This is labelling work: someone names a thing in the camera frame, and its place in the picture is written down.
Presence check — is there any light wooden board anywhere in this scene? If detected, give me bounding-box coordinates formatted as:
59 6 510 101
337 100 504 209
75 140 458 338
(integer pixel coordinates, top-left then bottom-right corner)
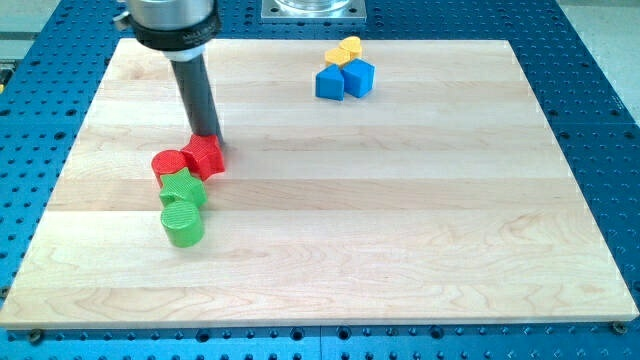
1 39 638 329

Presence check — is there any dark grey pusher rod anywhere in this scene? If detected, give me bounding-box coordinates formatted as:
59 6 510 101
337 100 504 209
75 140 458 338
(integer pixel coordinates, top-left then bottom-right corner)
171 55 224 143

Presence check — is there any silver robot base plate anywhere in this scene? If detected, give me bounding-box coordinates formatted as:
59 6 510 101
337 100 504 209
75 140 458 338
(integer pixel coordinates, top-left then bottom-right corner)
260 0 367 23

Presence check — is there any yellow heart block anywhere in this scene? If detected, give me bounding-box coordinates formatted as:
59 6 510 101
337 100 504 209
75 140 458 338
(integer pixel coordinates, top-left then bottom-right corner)
339 36 363 59

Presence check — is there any red star block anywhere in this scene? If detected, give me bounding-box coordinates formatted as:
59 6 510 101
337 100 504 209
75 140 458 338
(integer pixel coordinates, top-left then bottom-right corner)
180 134 225 181

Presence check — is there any blue triangle block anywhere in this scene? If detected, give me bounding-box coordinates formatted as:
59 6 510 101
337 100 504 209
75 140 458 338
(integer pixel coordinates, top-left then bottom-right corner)
315 64 345 101

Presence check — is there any red cylinder block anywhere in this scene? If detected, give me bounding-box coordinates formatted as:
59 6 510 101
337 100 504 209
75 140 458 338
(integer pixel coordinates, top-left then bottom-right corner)
151 150 187 186

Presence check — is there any green cylinder block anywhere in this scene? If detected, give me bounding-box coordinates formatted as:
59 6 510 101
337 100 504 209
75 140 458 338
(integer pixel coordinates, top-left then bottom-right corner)
160 201 204 248

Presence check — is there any yellow pentagon block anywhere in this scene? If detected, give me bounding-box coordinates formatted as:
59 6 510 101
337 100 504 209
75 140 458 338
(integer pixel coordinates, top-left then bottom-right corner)
324 47 351 68

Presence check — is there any green star block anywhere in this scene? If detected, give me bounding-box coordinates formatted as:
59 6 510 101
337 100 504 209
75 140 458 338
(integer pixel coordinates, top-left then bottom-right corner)
159 167 207 207

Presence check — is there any blue cube block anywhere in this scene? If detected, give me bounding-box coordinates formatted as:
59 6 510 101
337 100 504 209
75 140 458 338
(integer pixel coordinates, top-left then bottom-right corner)
341 59 375 98

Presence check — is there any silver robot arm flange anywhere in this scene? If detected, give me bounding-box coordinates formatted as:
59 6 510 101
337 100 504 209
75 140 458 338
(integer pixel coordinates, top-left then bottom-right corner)
113 0 222 62

